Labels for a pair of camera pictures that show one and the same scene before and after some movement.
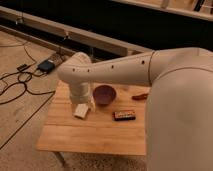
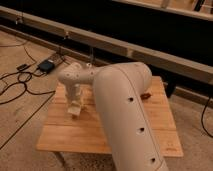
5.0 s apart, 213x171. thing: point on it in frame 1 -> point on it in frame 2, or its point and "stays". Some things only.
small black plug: x=21 y=67 stays
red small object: x=140 y=97 stays
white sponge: x=81 y=111 -> x=74 y=109
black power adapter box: x=46 y=66 stays
